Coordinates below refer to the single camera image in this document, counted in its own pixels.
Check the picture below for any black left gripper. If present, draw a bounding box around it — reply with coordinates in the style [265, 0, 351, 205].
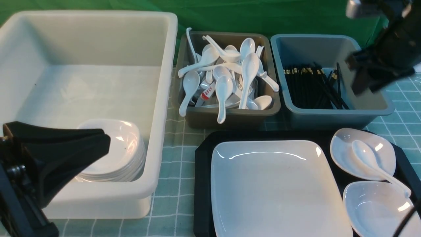
[1, 121, 111, 237]

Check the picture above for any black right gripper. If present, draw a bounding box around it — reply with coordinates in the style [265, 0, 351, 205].
[346, 0, 420, 96]

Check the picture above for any white small dish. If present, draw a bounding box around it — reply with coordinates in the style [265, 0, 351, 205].
[330, 128, 397, 181]
[343, 181, 413, 237]

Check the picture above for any white ceramic soup spoon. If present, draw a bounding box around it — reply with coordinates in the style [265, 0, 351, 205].
[352, 140, 412, 198]

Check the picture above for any large white square plate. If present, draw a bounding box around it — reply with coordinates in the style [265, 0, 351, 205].
[210, 140, 353, 237]

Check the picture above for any grey-blue plastic chopstick bin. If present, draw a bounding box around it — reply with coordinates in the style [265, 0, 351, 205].
[271, 34, 395, 130]

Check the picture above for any bundle of black chopsticks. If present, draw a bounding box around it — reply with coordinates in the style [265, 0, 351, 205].
[283, 63, 336, 110]

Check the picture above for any stack of white bowls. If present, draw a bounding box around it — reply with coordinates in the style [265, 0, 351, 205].
[75, 119, 146, 182]

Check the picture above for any black plastic serving tray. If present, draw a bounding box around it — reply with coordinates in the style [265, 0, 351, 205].
[193, 130, 421, 237]

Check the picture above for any green backdrop cloth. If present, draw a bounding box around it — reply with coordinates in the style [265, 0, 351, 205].
[1, 0, 388, 53]

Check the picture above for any large white plastic tub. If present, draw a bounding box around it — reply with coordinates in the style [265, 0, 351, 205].
[0, 10, 178, 219]

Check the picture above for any white spoon right bottom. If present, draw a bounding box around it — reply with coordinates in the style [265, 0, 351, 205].
[252, 95, 272, 110]

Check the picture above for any white spoon centre upright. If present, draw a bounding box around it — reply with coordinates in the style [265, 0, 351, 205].
[239, 53, 259, 109]

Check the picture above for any white spoon upright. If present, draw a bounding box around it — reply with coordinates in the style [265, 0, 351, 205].
[239, 38, 256, 61]
[239, 53, 259, 109]

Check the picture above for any white spoon back upright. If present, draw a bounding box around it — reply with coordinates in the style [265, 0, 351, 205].
[239, 38, 256, 61]

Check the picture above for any white spoon top crossing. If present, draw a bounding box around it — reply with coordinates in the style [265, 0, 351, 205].
[202, 36, 241, 63]

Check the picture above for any green checked tablecloth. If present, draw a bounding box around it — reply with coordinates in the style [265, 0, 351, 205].
[0, 67, 421, 237]

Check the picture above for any white spoon hanging front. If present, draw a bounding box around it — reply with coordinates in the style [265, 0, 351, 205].
[215, 76, 234, 124]

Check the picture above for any white spoon long diagonal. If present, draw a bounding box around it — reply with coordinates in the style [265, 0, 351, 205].
[178, 48, 219, 78]

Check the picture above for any white spoon left leaning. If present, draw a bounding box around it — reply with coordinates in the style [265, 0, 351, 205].
[179, 70, 201, 117]

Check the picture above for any white spoon with red label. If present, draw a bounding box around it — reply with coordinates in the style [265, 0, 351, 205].
[194, 81, 216, 107]

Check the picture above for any brown plastic spoon bin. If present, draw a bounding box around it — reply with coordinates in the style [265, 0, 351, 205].
[171, 31, 281, 129]

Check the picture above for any black camera cable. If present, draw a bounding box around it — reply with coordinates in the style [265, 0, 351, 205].
[393, 199, 421, 237]

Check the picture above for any white spoon handle at rim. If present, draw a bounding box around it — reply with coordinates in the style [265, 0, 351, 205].
[186, 27, 198, 63]

